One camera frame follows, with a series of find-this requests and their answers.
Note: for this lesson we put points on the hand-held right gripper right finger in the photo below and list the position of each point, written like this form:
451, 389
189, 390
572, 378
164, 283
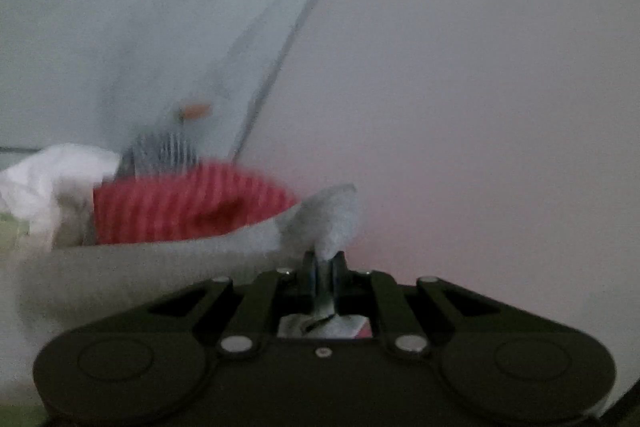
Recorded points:
339, 279

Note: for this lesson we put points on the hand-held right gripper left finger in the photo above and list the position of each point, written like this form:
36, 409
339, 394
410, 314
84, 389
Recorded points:
312, 279

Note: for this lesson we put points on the light grey knit garment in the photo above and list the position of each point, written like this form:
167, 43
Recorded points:
150, 267

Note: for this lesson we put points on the red striped cloth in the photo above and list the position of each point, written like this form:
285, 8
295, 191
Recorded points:
200, 207

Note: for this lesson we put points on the blue plaid shirt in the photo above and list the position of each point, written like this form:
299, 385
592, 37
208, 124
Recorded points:
160, 152

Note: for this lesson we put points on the white shirt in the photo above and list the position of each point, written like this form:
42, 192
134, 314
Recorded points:
50, 177

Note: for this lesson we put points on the light blue carrot-print blanket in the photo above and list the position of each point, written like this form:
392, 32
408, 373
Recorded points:
100, 32

